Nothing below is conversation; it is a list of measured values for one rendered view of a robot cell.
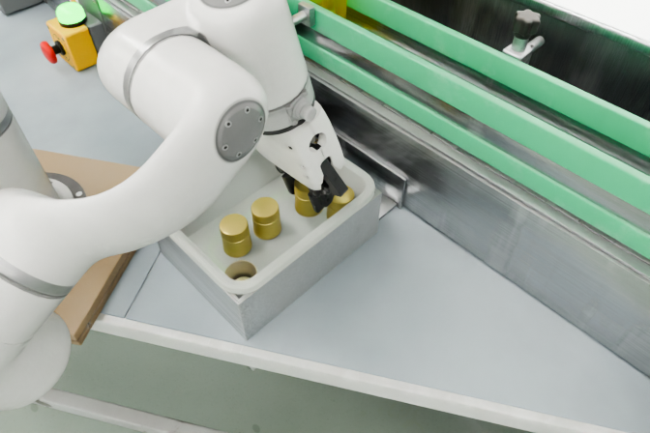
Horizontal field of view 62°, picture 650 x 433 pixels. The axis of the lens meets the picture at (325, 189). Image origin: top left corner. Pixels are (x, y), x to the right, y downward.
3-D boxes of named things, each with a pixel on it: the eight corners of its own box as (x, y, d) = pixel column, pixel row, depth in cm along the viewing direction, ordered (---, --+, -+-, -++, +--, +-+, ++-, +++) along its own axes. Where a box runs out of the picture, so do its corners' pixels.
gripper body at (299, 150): (339, 91, 49) (356, 160, 59) (263, 47, 54) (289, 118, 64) (282, 146, 47) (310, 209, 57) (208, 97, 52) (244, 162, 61)
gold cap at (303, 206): (310, 222, 65) (309, 197, 62) (288, 207, 67) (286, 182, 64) (329, 206, 67) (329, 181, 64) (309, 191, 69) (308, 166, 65)
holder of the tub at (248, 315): (404, 210, 74) (411, 169, 68) (246, 341, 61) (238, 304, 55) (316, 148, 82) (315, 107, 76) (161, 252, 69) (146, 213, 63)
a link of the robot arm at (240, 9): (135, 101, 35) (65, 43, 40) (197, 187, 44) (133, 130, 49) (298, -32, 39) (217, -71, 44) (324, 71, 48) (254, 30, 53)
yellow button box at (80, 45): (114, 58, 98) (102, 21, 93) (75, 75, 95) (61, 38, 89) (95, 43, 101) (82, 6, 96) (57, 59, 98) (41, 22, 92)
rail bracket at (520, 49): (536, 100, 70) (571, 3, 60) (506, 125, 67) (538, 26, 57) (509, 86, 72) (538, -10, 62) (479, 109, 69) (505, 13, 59)
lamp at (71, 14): (92, 21, 93) (86, 5, 90) (67, 31, 90) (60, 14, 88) (78, 12, 95) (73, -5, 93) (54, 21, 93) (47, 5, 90)
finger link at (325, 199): (341, 175, 59) (350, 206, 64) (320, 160, 60) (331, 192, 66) (322, 196, 58) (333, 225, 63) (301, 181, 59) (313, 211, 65)
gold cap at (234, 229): (235, 263, 66) (230, 241, 62) (218, 245, 67) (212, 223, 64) (257, 246, 67) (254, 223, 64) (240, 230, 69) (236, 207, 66)
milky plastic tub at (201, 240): (380, 229, 71) (385, 184, 65) (246, 341, 60) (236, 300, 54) (290, 162, 79) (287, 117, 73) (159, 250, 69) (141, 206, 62)
